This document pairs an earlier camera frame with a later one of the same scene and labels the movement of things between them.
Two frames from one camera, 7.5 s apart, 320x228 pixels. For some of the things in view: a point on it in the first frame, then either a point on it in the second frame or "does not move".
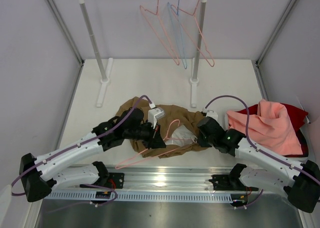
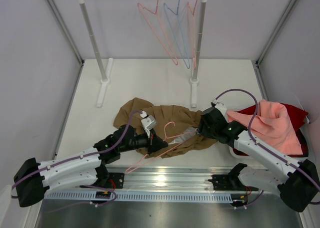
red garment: x=297 y=116 does not move
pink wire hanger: x=167 y=138 -> x=136 y=164
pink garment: x=271 y=128 does not move
